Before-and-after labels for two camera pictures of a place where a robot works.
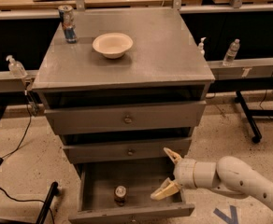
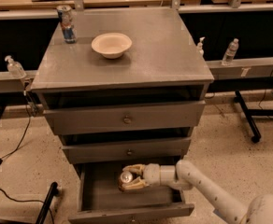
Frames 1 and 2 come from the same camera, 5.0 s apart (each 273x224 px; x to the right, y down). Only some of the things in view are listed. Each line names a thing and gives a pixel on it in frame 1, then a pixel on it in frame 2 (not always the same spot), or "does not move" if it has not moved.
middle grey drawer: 122,152 does not move
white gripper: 184,173 → 151,175
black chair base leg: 53,191 does not move
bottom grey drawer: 122,191 does not move
